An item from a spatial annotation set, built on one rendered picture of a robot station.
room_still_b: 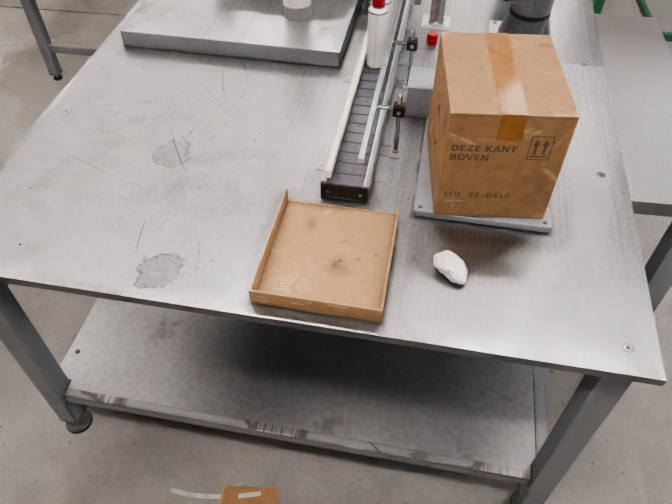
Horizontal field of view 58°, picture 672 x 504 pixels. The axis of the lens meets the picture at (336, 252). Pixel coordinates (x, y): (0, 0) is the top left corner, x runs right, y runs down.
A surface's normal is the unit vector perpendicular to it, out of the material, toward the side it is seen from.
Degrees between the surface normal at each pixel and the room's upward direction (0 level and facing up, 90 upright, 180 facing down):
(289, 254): 0
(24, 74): 0
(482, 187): 90
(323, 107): 0
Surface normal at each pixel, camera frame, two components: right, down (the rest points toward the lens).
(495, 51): 0.00, -0.66
